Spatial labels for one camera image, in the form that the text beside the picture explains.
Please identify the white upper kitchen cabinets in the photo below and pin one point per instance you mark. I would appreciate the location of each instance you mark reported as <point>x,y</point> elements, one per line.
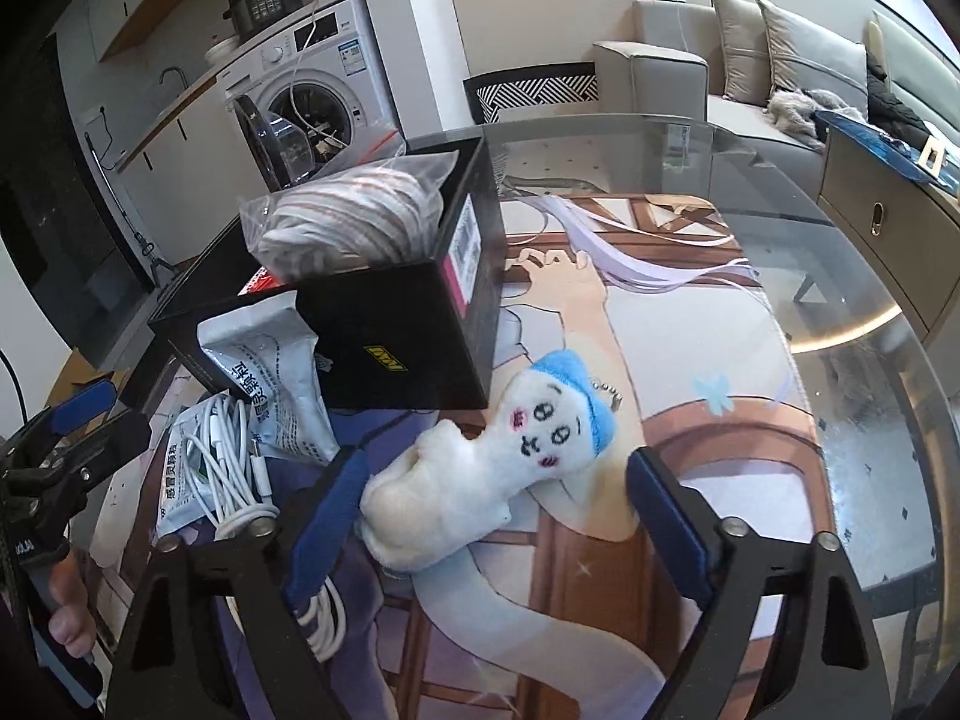
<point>135,7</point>

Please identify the flat mop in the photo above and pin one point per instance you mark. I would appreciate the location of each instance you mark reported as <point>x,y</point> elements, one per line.
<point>163,270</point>

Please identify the beige sofa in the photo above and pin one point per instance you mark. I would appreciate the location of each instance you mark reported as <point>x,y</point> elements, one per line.
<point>660,75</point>

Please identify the black patterned chair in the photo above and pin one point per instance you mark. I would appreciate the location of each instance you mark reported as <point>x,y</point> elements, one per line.
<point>532,94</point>

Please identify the white washing machine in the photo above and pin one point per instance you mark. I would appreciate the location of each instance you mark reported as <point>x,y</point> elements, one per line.
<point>337,45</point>

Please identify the brown cardboard box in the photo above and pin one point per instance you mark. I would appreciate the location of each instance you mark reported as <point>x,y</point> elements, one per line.
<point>82,367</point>

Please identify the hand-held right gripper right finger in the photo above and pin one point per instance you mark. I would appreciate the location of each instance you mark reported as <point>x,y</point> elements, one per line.
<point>667,525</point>

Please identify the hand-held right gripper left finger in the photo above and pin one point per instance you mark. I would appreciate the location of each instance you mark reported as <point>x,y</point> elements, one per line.
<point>330,510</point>

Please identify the black cardboard box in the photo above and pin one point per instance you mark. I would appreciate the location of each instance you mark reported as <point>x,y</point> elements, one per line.
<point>405,330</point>

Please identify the white plush toy blue hat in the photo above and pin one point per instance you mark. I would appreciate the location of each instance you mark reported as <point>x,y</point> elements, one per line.
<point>450,480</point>

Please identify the white crinkled packet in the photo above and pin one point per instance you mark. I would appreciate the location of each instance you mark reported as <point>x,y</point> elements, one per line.
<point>270,382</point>

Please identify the kitchen faucet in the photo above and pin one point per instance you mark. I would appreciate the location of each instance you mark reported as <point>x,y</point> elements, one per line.
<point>174,79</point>

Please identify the grey satin cushion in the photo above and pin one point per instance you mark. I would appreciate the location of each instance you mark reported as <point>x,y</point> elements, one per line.
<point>817,60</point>
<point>739,45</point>

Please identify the red packet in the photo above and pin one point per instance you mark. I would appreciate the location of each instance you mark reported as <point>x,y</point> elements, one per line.
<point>262,283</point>

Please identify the small white frame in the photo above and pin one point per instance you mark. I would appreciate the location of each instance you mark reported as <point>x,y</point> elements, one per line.
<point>932,154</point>

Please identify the white bowl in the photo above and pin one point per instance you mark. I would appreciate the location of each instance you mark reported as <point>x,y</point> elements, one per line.
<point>223,51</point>

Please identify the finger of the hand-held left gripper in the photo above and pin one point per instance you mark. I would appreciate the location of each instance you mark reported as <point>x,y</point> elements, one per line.
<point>86,397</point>
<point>112,427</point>

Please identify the dark door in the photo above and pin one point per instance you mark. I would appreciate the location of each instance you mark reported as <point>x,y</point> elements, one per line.
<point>60,202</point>

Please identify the grey fur cloth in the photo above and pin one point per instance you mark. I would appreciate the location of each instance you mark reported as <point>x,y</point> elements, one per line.
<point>795,116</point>

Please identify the pale cushion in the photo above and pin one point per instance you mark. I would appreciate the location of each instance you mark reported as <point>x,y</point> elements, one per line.
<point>915,45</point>

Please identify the black pressure cooker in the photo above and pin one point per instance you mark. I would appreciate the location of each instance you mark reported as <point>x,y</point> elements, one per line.
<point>262,4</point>

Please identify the person's left hand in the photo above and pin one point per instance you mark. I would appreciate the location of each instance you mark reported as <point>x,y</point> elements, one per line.
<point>71,615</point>

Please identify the white lower kitchen cabinet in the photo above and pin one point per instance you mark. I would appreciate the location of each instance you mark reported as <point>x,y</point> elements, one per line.
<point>195,157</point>

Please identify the black jacket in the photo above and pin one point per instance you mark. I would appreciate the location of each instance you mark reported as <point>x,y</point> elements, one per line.
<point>896,105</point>

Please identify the flat white printed packet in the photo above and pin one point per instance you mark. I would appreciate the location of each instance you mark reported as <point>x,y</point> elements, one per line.
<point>176,495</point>

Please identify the beige side cabinet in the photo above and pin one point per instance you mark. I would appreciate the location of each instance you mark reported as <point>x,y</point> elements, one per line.
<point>885,225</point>

